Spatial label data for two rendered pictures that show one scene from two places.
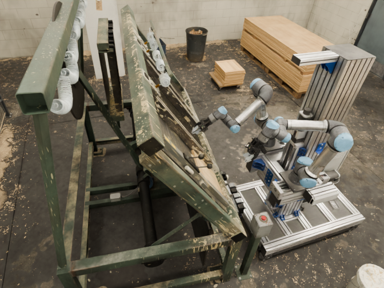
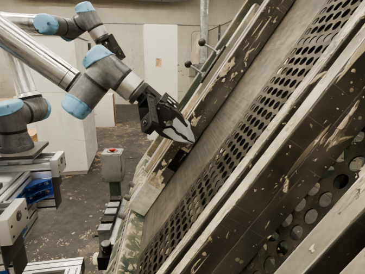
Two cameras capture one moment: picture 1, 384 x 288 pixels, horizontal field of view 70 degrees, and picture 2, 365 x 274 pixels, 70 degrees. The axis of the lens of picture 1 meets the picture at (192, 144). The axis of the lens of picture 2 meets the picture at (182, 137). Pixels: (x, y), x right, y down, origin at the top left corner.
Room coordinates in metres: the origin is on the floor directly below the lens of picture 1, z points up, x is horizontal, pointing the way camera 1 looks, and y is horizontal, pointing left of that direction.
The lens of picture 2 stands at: (2.60, 0.13, 1.45)
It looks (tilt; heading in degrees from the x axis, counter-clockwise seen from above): 16 degrees down; 192
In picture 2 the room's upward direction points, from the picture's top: straight up
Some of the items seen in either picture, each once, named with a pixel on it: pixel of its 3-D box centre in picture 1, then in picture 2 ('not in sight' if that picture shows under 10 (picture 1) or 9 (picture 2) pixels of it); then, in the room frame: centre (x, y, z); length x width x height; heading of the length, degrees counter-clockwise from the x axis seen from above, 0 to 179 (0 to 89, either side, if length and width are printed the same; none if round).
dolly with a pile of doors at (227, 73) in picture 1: (226, 74); not in sight; (5.13, -0.59, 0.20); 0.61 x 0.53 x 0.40; 21
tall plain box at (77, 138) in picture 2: not in sight; (66, 104); (-0.53, -2.18, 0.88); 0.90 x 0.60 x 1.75; 21
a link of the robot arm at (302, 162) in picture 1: (303, 166); (11, 114); (1.60, -0.91, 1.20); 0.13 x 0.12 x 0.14; 176
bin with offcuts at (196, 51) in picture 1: (196, 44); not in sight; (6.26, 0.05, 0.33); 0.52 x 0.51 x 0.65; 21
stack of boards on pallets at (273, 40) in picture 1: (287, 52); not in sight; (6.00, -1.98, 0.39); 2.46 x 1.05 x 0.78; 21
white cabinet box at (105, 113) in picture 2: not in sight; (101, 109); (-2.85, -2.99, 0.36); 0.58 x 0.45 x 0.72; 111
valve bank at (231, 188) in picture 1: (232, 195); (111, 231); (1.66, -0.41, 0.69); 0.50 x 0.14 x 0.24; 15
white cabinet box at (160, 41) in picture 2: not in sight; (160, 83); (-2.30, -1.37, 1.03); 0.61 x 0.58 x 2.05; 21
